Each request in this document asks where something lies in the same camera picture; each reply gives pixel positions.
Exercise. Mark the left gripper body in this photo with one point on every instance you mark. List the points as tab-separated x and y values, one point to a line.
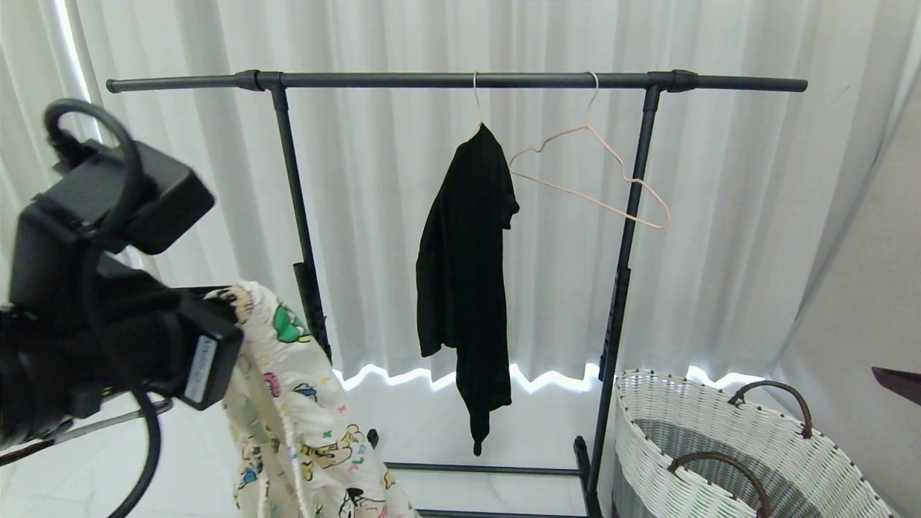
108	360

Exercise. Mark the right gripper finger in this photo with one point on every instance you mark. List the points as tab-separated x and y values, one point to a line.
906	385

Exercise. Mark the cream printed garment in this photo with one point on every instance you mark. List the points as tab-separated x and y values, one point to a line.
302	403

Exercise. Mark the black garment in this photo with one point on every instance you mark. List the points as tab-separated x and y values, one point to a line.
460	252

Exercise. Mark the pink clothes hanger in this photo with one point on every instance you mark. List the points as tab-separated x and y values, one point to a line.
596	90
475	90

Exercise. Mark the white laundry basket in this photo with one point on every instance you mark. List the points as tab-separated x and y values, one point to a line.
662	432

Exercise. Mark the black clothes rack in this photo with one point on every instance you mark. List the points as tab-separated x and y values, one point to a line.
432	80

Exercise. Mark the white curtain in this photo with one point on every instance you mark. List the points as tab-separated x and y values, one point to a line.
719	216

